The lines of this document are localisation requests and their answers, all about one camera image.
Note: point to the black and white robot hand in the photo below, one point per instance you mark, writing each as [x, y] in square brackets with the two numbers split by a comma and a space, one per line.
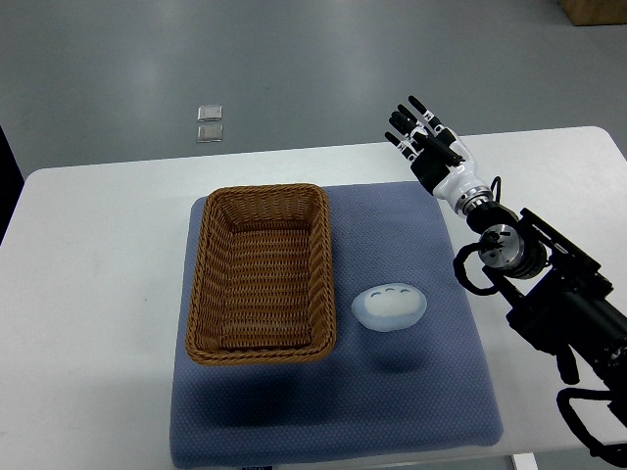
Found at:
[438, 159]

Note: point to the blue white plush toy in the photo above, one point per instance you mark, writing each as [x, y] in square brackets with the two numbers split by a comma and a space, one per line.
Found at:
[389, 307]

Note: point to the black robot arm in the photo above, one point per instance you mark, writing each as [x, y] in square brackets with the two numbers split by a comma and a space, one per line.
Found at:
[558, 304]

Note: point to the brown wicker basket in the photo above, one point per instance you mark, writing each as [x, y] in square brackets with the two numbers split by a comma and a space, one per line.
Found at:
[263, 290]

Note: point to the brown cardboard box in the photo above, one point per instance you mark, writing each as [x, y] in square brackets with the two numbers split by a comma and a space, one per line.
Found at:
[595, 12]

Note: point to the upper silver floor plate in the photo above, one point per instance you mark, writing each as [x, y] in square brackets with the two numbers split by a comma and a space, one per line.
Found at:
[209, 113]

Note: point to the blue quilted mat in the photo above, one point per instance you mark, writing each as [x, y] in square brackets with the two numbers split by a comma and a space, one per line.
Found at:
[426, 387]

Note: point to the white table leg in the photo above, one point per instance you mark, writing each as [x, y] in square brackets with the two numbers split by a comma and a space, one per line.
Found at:
[524, 461]

